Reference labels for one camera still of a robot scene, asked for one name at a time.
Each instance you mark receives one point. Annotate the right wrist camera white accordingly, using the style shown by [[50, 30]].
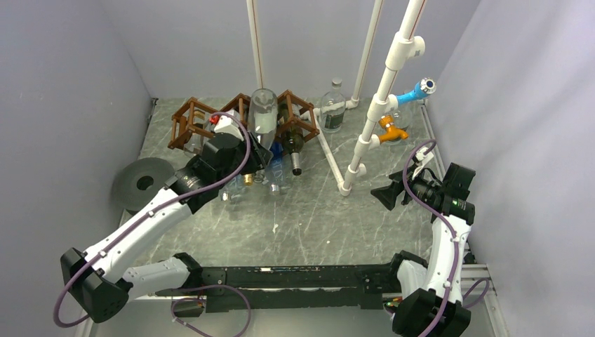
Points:
[[423, 157]]

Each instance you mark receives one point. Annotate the dark bottle gold cap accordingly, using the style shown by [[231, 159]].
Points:
[[248, 179]]

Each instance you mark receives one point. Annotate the wide clear jar bottle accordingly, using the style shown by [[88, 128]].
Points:
[[401, 109]]

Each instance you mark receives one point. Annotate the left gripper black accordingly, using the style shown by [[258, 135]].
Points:
[[258, 158]]

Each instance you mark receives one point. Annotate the tall clear wine bottle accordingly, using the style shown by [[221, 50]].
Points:
[[262, 116]]

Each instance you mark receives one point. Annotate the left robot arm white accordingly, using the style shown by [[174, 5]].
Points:
[[102, 279]]

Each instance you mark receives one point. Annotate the green wine bottle silver cap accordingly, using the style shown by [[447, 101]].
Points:
[[292, 139]]

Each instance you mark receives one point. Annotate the clear bottle black cap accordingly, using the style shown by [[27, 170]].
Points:
[[193, 141]]

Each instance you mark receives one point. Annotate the grey foam disc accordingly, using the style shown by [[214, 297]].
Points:
[[138, 183]]

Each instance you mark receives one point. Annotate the orange pipe tap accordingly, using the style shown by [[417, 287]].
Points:
[[392, 132]]

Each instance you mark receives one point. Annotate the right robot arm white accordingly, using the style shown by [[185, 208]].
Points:
[[432, 299]]

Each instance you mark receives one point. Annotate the blue square bottle right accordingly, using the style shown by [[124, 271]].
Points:
[[274, 173]]

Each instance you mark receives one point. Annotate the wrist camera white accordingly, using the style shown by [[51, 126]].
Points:
[[226, 124], [423, 157]]

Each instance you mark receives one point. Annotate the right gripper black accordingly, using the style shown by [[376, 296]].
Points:
[[388, 195]]

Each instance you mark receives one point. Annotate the standing clear flask bottle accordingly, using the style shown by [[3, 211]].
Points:
[[333, 107]]

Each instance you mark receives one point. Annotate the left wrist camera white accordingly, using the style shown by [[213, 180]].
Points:
[[226, 124]]

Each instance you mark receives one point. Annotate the white PVC pipe frame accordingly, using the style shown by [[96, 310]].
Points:
[[338, 27]]

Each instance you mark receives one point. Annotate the blue pipe valve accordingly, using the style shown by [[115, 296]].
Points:
[[424, 88]]

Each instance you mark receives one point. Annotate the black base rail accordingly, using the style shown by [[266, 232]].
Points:
[[290, 287]]

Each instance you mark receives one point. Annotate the brown wooden wine rack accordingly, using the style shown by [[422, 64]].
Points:
[[192, 123]]

